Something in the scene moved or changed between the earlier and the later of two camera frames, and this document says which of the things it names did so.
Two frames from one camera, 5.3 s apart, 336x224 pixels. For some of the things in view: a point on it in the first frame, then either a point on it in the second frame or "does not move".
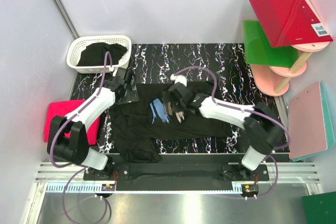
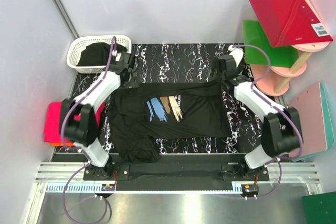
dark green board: x=320 y=208 does not move
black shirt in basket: x=93 y=54 does not move
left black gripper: x=128 y=87 -> x=131 y=77
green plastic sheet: x=259 y=51 does not move
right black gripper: x=172 y=100 -> x=218 y=70
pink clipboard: x=306 y=123 does not move
